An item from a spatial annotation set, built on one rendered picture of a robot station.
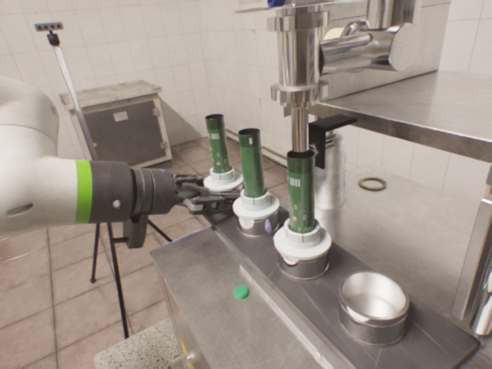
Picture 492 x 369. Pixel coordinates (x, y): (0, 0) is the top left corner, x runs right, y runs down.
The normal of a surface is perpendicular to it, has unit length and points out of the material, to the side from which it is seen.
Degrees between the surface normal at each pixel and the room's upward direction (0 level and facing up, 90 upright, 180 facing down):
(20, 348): 0
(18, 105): 46
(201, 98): 90
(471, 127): 0
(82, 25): 90
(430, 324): 0
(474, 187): 90
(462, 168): 90
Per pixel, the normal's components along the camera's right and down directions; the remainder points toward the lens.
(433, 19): 0.52, 0.35
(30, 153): 0.68, -0.60
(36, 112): 0.81, -0.42
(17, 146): 0.50, -0.61
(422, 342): -0.10, -0.88
